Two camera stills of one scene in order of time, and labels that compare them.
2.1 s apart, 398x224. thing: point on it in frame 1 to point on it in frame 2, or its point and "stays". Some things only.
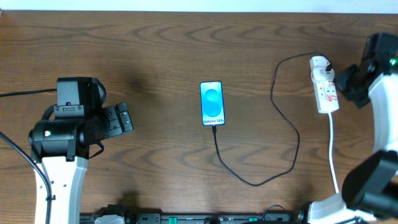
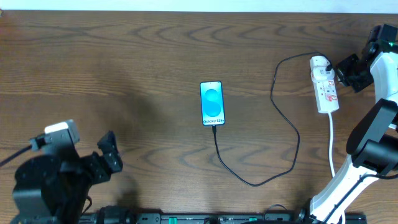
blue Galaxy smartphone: (212, 103) stays
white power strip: (324, 86) stays
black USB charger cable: (328, 68) stays
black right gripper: (347, 84) to (355, 73)
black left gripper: (112, 119) to (101, 163)
